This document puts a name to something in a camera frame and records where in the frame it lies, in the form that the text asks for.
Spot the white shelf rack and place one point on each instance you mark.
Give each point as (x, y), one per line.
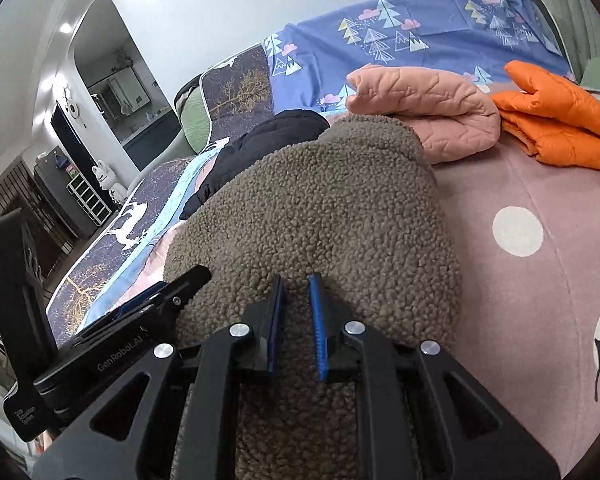
(87, 197)

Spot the brown slatted cabinet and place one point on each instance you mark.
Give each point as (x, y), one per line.
(20, 180)

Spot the pink quilted jacket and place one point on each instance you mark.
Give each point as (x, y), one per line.
(430, 110)

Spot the black folded jacket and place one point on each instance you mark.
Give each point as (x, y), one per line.
(260, 145)

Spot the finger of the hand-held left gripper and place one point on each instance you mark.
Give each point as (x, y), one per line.
(190, 285)
(140, 300)

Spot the orange puffer jacket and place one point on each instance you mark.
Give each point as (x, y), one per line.
(560, 110)

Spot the dark counter cabinet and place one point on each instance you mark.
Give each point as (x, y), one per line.
(150, 135)

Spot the brown fleece jacket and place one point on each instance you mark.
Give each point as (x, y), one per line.
(330, 210)

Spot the pink dotted bed sheet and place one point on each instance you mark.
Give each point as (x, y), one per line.
(505, 310)

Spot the ceiling spotlight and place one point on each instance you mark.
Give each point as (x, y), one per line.
(66, 26)

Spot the blue tree print sheet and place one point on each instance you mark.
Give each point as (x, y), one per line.
(320, 45)

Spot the white cat figurine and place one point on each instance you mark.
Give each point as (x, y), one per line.
(105, 177)

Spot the mirror wall cabinet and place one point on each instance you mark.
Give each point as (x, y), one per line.
(125, 87)

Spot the green ribbed pillow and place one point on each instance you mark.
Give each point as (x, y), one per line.
(195, 120)

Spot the navy deer print blanket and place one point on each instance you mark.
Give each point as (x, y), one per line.
(240, 85)

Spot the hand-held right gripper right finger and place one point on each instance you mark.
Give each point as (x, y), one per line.
(317, 330)

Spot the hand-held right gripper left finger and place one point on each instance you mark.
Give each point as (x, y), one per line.
(278, 325)

